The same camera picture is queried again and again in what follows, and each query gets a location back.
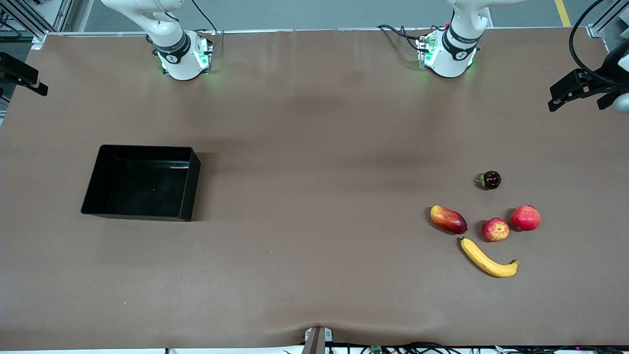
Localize black plastic box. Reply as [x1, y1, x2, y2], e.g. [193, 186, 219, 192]
[81, 144, 201, 222]

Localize red yellow apple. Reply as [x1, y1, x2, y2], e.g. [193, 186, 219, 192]
[481, 217, 510, 242]

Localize yellow banana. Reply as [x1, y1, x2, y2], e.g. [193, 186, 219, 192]
[459, 237, 521, 278]

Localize dark purple mangosteen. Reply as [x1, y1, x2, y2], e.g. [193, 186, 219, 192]
[475, 170, 502, 190]

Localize red yellow mango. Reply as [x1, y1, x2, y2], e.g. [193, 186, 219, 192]
[430, 205, 468, 235]

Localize table cover mat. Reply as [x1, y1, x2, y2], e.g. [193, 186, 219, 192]
[0, 27, 629, 351]

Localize aluminium frame post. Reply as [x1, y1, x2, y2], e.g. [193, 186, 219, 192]
[0, 0, 74, 50]
[587, 0, 629, 40]

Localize black arm base cables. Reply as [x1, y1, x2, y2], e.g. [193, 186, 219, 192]
[377, 23, 429, 53]

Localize black arm base cable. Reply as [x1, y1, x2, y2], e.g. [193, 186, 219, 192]
[191, 0, 220, 52]

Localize black cable bundle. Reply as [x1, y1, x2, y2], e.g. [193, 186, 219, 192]
[329, 341, 629, 354]

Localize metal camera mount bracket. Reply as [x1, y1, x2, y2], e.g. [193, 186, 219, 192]
[304, 326, 334, 354]

